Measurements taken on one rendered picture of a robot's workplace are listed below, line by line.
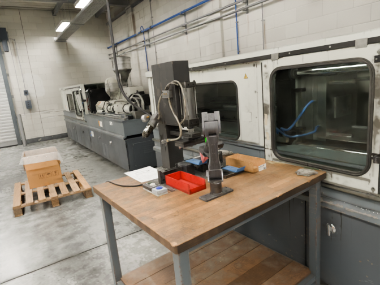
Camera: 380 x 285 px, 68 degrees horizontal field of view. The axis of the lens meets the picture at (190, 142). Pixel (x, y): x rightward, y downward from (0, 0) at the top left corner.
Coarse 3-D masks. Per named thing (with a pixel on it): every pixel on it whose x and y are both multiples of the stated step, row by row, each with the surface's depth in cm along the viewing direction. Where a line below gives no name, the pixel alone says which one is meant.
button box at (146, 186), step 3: (114, 183) 185; (147, 183) 173; (156, 183) 172; (123, 186) 180; (126, 186) 179; (129, 186) 178; (132, 186) 178; (135, 186) 178; (144, 186) 171; (147, 186) 168; (150, 186) 168; (153, 186) 167; (156, 186) 167; (147, 189) 169; (150, 189) 165; (150, 192) 166
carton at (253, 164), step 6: (228, 156) 202; (234, 156) 205; (240, 156) 205; (246, 156) 200; (228, 162) 199; (234, 162) 194; (240, 162) 189; (246, 162) 185; (252, 162) 196; (258, 162) 192; (264, 162) 188; (246, 168) 186; (252, 168) 182; (258, 168) 185; (264, 168) 188
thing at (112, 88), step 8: (120, 56) 613; (112, 64) 620; (120, 64) 610; (128, 64) 620; (120, 72) 617; (128, 72) 626; (112, 80) 587; (120, 80) 621; (112, 88) 588; (128, 88) 580; (136, 88) 588; (112, 96) 597; (120, 96) 626; (128, 96) 586; (136, 96) 576; (144, 96) 547; (96, 104) 687; (112, 104) 569; (120, 104) 542; (128, 104) 538; (136, 104) 584; (144, 104) 550; (96, 112) 660; (104, 112) 619; (112, 112) 600; (120, 112) 544; (128, 112) 530; (136, 112) 486
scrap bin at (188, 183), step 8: (168, 176) 173; (176, 176) 181; (184, 176) 179; (192, 176) 172; (168, 184) 175; (176, 184) 166; (184, 184) 159; (192, 184) 171; (200, 184) 167; (184, 192) 161; (192, 192) 158
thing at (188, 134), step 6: (174, 132) 198; (186, 132) 190; (192, 132) 188; (198, 132) 186; (186, 138) 186; (192, 138) 187; (198, 138) 188; (204, 138) 190; (180, 144) 183; (186, 144) 182; (192, 144) 185
